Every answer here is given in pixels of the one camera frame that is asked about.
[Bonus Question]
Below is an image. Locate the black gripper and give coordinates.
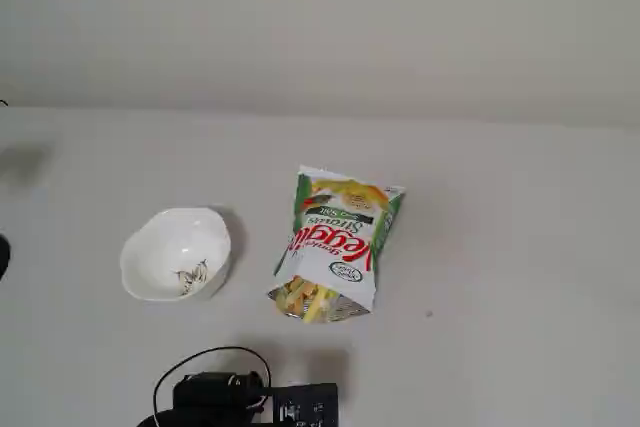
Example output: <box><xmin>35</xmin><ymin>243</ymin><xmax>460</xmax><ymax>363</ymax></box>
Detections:
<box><xmin>227</xmin><ymin>370</ymin><xmax>275</xmax><ymax>427</ymax></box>

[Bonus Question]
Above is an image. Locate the yellow veggie straw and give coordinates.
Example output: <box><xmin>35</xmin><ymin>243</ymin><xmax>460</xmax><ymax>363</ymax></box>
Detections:
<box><xmin>299</xmin><ymin>290</ymin><xmax>335</xmax><ymax>324</ymax></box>

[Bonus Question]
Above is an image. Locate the orange veggie straw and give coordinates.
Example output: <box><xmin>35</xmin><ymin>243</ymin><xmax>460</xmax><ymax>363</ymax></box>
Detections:
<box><xmin>285</xmin><ymin>276</ymin><xmax>319</xmax><ymax>316</ymax></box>

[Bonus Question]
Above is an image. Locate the white ceramic bowl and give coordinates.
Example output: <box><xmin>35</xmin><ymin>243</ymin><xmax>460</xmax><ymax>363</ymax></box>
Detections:
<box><xmin>119</xmin><ymin>206</ymin><xmax>232</xmax><ymax>303</ymax></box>

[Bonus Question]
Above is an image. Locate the veggie straw packet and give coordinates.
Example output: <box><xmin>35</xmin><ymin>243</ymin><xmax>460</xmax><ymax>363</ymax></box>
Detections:
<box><xmin>267</xmin><ymin>164</ymin><xmax>407</xmax><ymax>325</ymax></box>

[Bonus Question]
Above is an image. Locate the dark round object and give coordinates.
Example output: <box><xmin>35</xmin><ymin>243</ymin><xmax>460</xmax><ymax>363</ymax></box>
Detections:
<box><xmin>0</xmin><ymin>234</ymin><xmax>12</xmax><ymax>282</ymax></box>

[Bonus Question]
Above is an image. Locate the black camera board mount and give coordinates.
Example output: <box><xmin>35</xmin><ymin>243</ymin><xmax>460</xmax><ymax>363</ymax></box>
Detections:
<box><xmin>272</xmin><ymin>382</ymin><xmax>340</xmax><ymax>427</ymax></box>

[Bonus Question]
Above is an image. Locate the black cable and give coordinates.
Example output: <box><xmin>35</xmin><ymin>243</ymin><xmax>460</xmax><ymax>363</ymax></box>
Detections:
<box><xmin>152</xmin><ymin>345</ymin><xmax>274</xmax><ymax>427</ymax></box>

